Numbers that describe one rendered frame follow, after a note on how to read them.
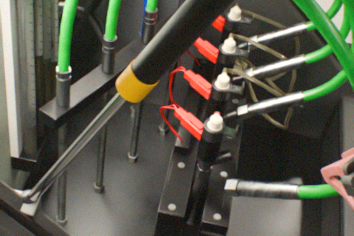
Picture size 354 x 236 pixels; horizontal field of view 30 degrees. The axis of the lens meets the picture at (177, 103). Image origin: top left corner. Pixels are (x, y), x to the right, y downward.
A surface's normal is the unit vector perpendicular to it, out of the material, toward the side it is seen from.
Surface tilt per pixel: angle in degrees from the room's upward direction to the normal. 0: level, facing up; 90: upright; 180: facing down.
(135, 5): 90
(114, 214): 0
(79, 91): 0
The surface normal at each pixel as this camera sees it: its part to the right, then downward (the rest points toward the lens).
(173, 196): 0.13, -0.71
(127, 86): -0.54, 0.41
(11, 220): 0.76, -0.37
